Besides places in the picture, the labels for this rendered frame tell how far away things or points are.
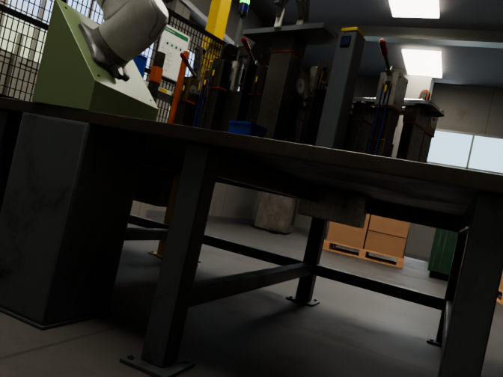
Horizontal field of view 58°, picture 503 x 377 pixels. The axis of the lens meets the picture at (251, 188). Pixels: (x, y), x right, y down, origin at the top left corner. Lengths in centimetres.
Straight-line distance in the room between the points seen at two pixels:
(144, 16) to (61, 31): 29
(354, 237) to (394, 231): 55
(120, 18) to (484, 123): 854
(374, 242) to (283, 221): 179
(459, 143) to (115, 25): 840
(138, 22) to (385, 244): 538
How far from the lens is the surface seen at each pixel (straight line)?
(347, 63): 157
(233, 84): 204
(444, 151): 952
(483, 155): 952
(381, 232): 653
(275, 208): 768
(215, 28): 330
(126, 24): 165
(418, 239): 942
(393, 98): 164
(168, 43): 297
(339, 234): 657
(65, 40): 169
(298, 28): 170
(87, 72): 159
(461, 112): 970
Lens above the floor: 55
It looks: 1 degrees up
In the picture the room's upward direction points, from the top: 12 degrees clockwise
